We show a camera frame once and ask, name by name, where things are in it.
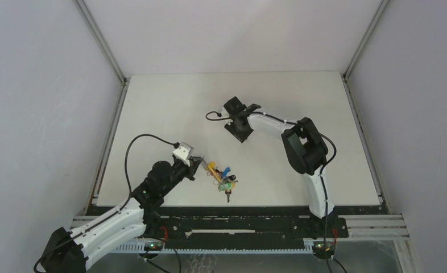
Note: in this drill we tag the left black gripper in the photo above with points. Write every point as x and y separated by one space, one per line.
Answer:
191 169

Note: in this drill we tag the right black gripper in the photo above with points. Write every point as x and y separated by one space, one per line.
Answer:
230 127

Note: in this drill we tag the keyring with yellow handle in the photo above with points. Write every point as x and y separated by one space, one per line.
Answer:
212 171

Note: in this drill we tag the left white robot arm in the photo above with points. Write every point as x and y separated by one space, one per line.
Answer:
80 248

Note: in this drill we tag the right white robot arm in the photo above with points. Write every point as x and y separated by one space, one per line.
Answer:
305 147

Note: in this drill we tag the green key tag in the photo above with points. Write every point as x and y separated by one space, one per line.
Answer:
226 186

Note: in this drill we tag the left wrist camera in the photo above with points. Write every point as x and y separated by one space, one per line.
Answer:
183 152

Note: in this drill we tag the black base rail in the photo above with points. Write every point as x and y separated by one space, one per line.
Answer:
272 229

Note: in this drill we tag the right aluminium frame post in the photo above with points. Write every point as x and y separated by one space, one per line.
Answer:
375 20

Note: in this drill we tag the aluminium frame post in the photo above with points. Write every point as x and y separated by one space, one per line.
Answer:
375 20
93 27

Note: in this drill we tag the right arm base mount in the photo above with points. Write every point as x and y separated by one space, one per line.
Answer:
332 226

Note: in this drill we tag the left aluminium frame post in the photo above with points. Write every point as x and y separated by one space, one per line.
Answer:
93 27

